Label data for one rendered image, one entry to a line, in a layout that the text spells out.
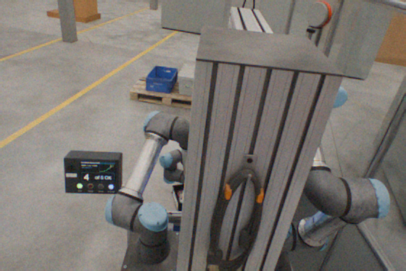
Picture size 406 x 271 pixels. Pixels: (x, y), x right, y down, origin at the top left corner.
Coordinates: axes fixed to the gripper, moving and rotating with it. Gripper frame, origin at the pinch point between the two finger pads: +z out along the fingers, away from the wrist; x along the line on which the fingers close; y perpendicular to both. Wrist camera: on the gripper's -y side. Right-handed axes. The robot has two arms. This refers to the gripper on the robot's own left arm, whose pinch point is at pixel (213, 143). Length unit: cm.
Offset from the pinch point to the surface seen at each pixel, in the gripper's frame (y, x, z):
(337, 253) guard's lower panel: -73, 56, 38
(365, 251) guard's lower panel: -87, 35, 29
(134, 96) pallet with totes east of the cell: 293, 82, 109
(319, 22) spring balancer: -9, -66, 80
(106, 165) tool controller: 9, -5, -63
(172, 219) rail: -5.5, 35.3, -34.4
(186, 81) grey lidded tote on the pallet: 239, 54, 170
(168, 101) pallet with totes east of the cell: 253, 85, 145
